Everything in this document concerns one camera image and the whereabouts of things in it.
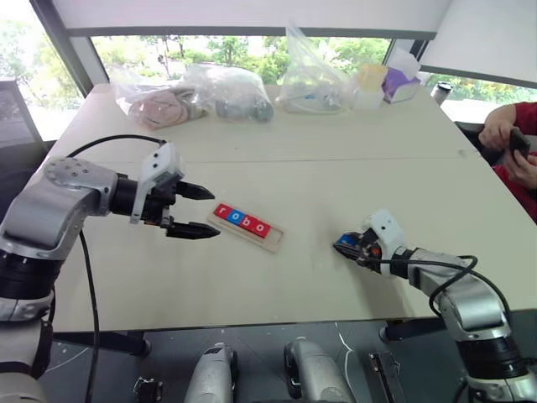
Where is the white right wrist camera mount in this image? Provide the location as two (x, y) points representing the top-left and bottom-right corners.
(361, 208), (408, 276)

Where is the person in red sleeve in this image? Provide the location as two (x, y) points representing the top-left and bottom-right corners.
(490, 101), (537, 224)

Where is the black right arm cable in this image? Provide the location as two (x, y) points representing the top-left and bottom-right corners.
(376, 254), (514, 325)

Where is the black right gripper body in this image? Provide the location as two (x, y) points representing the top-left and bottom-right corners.
(355, 228), (382, 270)

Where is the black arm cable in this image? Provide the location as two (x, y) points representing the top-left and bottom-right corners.
(65, 133), (168, 403)
(376, 254), (514, 325)

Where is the silver robot left leg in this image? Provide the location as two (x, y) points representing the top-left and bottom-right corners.
(183, 341), (240, 403)

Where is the tall clear plastic bag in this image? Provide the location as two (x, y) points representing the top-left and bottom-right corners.
(274, 24), (362, 115)

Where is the pink cloth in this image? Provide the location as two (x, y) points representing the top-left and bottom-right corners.
(128, 92), (209, 129)

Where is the person's right hand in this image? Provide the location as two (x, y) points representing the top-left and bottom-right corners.
(477, 104), (518, 151)

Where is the white floor cable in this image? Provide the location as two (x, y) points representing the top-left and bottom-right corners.
(334, 322), (358, 392)

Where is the black mesh office chair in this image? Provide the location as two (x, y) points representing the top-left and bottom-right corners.
(0, 76), (48, 149)

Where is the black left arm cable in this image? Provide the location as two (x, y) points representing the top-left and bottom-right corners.
(65, 133), (168, 403)

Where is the silver robot right leg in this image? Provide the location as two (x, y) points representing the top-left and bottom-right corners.
(283, 337), (354, 403)

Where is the clear bag with pink cloth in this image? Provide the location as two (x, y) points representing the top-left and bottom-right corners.
(109, 68), (211, 130)

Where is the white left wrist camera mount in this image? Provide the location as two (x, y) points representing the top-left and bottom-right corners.
(128, 142), (186, 225)

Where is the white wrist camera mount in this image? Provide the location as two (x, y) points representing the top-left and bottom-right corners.
(128, 142), (186, 225)
(361, 208), (408, 276)

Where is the wooden letter tray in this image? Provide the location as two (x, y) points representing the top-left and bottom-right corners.
(206, 203), (287, 254)

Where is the silver thermos bottle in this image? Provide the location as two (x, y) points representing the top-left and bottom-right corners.
(431, 81), (455, 109)

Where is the silver robot leg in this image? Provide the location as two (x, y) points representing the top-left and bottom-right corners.
(283, 337), (354, 403)
(183, 341), (240, 403)

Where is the black table foot bar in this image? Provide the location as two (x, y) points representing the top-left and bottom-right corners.
(378, 317), (446, 344)
(53, 330), (153, 359)

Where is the purple tissue box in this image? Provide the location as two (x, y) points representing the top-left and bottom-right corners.
(381, 46), (422, 106)

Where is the yellow and white cup stack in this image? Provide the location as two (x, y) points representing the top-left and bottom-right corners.
(351, 63), (390, 111)

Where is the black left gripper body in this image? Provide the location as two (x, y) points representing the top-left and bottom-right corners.
(140, 175), (180, 230)

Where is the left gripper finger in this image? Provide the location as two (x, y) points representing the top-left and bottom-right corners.
(175, 181), (216, 202)
(165, 221), (222, 240)

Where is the black phone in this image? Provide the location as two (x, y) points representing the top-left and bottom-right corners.
(508, 127), (533, 160)

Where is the person's left hand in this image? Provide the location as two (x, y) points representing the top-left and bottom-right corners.
(504, 147), (537, 186)

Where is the black floor bracket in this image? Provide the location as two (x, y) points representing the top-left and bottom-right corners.
(368, 351), (407, 403)
(133, 376), (165, 403)

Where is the clear bag with grey items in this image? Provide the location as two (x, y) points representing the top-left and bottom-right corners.
(175, 64), (277, 124)

